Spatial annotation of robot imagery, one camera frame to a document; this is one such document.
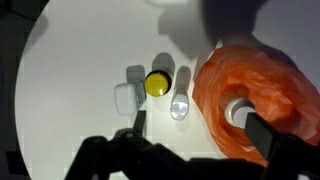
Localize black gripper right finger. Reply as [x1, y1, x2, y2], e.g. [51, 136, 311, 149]
[244, 112, 285, 162]

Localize amber bottle with yellow cap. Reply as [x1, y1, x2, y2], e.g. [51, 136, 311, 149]
[144, 69, 173, 99]

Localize orange plastic bag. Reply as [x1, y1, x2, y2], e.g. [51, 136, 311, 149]
[192, 44, 320, 168]

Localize white cylindrical bottle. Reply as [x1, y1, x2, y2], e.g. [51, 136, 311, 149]
[169, 86, 190, 122]

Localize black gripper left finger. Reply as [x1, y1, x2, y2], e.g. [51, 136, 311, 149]
[132, 109, 148, 135]

